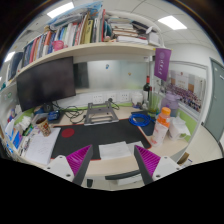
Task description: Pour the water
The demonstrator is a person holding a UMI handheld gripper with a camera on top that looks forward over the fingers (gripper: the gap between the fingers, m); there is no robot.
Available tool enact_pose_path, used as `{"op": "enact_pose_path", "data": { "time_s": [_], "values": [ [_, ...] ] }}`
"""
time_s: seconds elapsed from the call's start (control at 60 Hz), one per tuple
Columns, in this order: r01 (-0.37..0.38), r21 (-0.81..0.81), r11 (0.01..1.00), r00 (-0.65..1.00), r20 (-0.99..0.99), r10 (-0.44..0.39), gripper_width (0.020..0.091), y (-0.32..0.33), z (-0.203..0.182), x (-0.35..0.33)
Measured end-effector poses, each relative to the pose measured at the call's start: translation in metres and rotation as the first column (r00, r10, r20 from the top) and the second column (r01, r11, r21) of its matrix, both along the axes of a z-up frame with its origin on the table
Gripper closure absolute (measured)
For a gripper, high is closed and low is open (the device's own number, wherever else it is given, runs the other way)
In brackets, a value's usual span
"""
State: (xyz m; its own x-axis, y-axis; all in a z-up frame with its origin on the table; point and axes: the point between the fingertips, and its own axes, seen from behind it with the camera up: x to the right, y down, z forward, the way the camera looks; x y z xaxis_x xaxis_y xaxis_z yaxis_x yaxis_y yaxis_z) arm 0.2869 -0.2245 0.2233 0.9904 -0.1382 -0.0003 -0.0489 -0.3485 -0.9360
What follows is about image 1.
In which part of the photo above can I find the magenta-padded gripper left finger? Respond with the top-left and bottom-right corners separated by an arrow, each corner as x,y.
44,144 -> 94,187

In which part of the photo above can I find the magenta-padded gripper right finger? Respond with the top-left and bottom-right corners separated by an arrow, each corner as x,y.
133,144 -> 183,186

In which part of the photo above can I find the orange-capped drink bottle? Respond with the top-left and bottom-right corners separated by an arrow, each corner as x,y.
150,106 -> 172,148

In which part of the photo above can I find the purple water jug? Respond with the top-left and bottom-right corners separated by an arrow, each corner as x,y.
161,91 -> 181,118

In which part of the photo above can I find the white handwritten paper sheet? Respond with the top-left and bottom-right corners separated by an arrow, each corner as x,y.
24,127 -> 62,166

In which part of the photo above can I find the flat round red coaster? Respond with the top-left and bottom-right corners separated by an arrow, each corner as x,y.
60,127 -> 76,139

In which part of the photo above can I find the white plastic bag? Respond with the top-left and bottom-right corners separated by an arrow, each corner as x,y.
168,116 -> 192,141

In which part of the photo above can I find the blue circuit board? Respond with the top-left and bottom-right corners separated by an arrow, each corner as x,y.
47,109 -> 61,122

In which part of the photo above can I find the white folded paper sheet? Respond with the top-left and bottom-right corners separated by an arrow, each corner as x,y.
98,141 -> 133,160

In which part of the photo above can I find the black desk mat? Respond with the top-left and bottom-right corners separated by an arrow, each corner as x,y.
50,118 -> 153,160

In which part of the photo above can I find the white tissue stack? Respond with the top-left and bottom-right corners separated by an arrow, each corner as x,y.
18,114 -> 33,132

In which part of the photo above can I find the grey metal laptop stand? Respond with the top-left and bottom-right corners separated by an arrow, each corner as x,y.
83,101 -> 120,127

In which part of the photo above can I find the group photo poster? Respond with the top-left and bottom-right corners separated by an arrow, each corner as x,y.
165,69 -> 206,113

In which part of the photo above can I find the dark wine bottle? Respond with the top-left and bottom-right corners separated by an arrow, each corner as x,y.
142,75 -> 152,101

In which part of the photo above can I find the grey door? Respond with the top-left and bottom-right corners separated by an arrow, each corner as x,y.
203,57 -> 224,143

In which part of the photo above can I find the black computer monitor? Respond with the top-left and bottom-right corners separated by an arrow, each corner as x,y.
16,55 -> 77,113

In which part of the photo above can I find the purple hanging banner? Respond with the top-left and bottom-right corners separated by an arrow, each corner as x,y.
153,47 -> 173,82

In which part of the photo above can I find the black cable bundle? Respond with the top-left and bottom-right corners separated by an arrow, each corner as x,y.
59,104 -> 88,125

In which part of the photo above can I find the coiled blue cable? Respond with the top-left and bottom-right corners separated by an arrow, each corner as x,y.
128,113 -> 152,128

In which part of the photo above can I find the white wall socket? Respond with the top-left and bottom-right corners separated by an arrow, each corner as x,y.
106,93 -> 118,103
119,92 -> 130,103
92,94 -> 104,105

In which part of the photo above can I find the wall shelf with books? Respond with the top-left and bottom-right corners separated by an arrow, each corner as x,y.
6,1 -> 166,84

